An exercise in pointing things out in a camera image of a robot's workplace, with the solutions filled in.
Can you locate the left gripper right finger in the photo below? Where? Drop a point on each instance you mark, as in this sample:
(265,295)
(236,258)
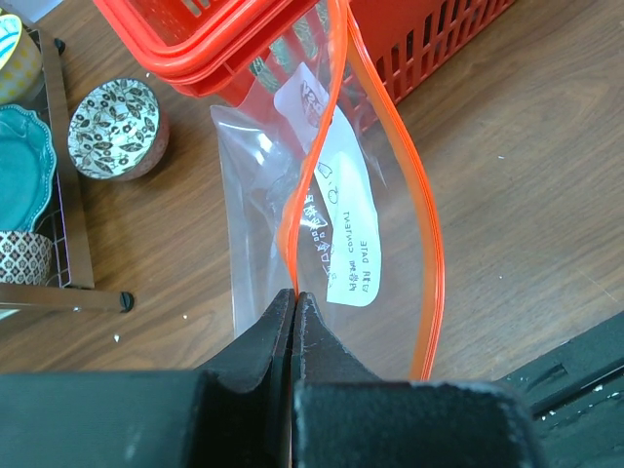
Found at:
(344,415)

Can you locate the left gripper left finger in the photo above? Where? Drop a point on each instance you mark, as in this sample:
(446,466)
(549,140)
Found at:
(231,411)

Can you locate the clear zip top bag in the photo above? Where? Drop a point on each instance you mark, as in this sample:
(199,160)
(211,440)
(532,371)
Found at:
(318,203)

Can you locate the red plastic shopping basket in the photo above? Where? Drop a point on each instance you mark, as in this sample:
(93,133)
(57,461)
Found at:
(204,48)

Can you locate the metal dish rack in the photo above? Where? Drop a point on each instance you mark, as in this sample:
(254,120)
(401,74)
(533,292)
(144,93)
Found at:
(71,282)

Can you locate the patterned bowl in rack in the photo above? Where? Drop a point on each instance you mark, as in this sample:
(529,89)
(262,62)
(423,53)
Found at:
(26,258)

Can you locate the black white patterned bowl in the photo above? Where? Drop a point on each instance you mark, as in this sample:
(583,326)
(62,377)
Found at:
(118,131)

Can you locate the teal scalloped plate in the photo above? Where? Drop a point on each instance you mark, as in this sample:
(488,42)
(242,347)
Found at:
(28,168)

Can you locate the yellow rimmed teal bowl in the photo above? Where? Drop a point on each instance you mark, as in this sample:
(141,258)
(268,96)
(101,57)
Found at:
(21,61)

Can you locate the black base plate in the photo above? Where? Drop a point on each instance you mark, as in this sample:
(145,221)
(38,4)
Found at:
(575,395)

